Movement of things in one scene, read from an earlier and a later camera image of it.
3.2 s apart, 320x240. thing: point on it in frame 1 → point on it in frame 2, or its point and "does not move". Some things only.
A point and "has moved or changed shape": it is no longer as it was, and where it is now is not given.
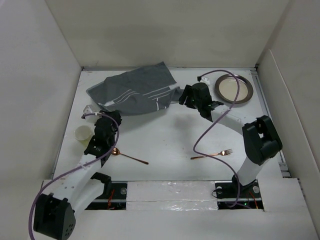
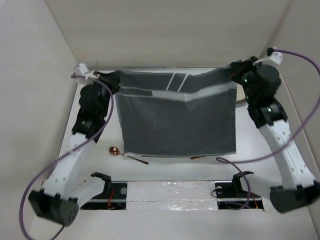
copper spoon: (116, 151) does not move
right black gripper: (188, 91) → (239, 67)
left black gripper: (114, 114) → (111, 79)
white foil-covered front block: (171, 195) does not move
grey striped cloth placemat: (150, 89) has moved or changed shape
